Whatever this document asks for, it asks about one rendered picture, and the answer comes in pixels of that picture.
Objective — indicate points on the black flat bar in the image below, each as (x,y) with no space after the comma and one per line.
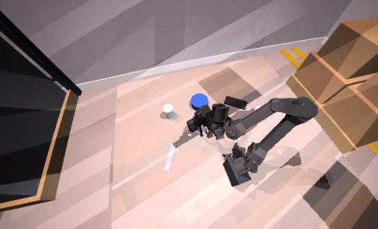
(235,102)

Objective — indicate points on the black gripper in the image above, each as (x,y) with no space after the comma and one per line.
(195,122)

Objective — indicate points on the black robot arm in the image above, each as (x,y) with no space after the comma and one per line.
(297,112)

